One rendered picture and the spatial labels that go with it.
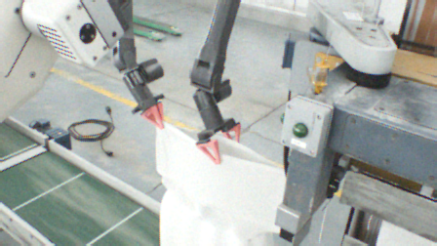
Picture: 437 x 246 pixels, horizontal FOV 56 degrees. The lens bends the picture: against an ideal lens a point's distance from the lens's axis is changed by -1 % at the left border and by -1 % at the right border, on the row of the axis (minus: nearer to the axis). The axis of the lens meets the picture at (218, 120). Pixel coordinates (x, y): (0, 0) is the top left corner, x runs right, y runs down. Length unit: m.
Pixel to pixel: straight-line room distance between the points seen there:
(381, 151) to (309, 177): 0.16
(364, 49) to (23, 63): 0.66
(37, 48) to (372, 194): 0.78
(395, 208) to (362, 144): 0.27
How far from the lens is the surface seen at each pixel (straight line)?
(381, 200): 1.02
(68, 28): 0.72
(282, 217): 0.94
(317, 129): 0.76
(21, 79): 0.88
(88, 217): 1.96
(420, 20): 1.22
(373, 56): 0.86
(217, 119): 1.14
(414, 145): 0.77
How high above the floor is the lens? 1.64
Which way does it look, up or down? 28 degrees down
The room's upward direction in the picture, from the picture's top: 4 degrees clockwise
